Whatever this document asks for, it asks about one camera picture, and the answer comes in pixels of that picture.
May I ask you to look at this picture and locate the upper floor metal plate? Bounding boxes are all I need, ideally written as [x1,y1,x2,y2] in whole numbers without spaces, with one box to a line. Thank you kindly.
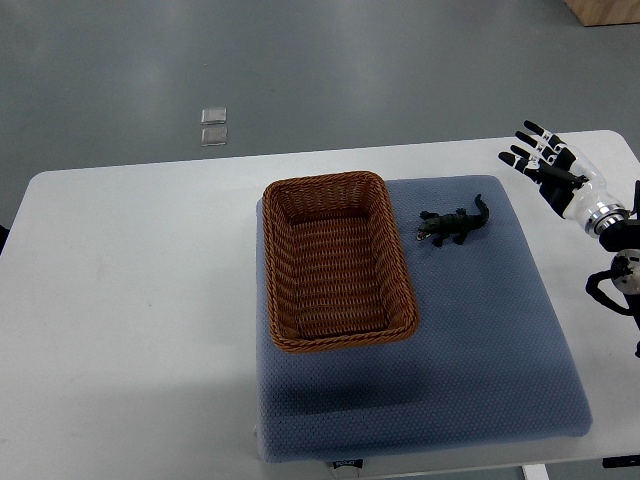
[201,107,227,125]

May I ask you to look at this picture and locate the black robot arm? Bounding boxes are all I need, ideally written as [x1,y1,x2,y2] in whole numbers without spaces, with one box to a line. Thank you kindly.
[585,181,639,326]

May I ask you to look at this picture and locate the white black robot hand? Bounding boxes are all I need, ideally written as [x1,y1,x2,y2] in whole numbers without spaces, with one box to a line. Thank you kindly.
[498,120,630,238]

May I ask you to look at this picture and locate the black table control panel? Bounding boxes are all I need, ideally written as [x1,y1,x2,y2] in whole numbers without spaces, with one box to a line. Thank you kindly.
[602,454,640,469]

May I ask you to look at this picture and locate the dark toy crocodile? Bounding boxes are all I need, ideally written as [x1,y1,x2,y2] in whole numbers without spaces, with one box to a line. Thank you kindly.
[416,194,490,248]

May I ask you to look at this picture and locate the wooden box corner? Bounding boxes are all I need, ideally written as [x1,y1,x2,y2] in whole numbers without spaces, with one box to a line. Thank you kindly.
[565,0,639,27]

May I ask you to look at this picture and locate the lower floor metal plate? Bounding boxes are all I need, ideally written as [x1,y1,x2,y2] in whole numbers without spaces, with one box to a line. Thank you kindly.
[201,125,228,147]

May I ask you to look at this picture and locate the blue grey foam cushion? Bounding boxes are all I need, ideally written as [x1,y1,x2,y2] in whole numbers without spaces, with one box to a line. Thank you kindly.
[256,175,592,462]

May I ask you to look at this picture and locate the floor metal plate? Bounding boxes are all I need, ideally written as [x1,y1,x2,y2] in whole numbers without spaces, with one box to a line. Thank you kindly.
[201,125,228,147]
[201,107,227,125]

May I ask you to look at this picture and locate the brown wicker basket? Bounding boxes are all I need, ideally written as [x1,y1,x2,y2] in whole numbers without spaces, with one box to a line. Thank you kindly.
[262,171,420,353]

